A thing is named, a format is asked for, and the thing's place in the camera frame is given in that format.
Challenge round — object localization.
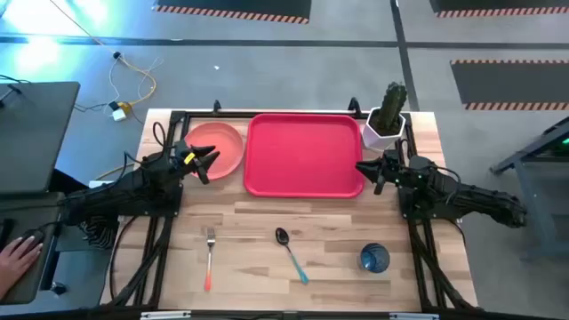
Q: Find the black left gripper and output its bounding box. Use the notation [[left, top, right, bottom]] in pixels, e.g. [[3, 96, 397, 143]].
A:
[[171, 138, 221, 186]]

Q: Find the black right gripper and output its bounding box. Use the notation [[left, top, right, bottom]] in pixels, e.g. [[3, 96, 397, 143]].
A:
[[355, 149, 413, 196]]

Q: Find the pink round plate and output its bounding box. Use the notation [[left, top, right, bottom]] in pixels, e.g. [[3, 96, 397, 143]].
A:
[[183, 121, 245, 181]]

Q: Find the blue translucent cup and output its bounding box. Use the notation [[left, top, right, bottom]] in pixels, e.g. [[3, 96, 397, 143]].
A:
[[357, 242, 391, 274]]

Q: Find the metal fork orange handle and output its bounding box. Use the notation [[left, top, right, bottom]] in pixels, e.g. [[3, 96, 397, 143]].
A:
[[204, 227, 217, 293]]

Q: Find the metal spoon teal handle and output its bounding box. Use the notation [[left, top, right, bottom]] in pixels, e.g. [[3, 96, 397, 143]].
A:
[[274, 227, 310, 286]]

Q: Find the red plastic tray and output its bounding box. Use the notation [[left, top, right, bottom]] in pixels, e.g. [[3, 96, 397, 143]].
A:
[[243, 113, 365, 200]]

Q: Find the dark green cactus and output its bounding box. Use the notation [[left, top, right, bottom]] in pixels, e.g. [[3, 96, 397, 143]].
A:
[[376, 81, 409, 134]]

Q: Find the black hazard-striped floor mat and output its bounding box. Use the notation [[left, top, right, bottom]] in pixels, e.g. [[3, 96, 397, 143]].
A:
[[449, 59, 569, 112], [429, 0, 569, 20], [153, 0, 312, 25]]

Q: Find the grey metal side table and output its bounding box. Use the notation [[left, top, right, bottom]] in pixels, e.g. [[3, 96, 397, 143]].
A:
[[489, 116, 569, 262]]

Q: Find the dark grey desk panel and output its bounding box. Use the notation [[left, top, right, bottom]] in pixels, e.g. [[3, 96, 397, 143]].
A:
[[0, 81, 82, 196]]

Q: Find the dark grey desk surface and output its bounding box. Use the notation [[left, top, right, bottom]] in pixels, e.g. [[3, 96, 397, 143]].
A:
[[0, 191, 64, 306]]

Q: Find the person's hand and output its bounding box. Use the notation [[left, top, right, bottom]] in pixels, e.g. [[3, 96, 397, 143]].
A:
[[0, 235, 44, 300]]

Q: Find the black aluminium table frame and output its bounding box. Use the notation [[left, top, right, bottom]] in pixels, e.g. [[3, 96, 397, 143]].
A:
[[100, 108, 479, 320]]

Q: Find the yellow floor cable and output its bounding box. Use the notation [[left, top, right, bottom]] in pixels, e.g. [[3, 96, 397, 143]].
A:
[[47, 0, 157, 110]]

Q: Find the yellow cable with plug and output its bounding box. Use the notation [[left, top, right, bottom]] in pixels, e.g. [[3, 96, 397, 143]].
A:
[[108, 55, 164, 106]]

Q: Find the black ribbed cable coil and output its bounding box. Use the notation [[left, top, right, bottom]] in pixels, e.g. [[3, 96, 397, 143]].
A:
[[78, 216, 119, 250]]

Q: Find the silver metal bracket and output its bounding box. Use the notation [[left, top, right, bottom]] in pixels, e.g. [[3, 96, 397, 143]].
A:
[[389, 311, 441, 320], [140, 310, 193, 320]]

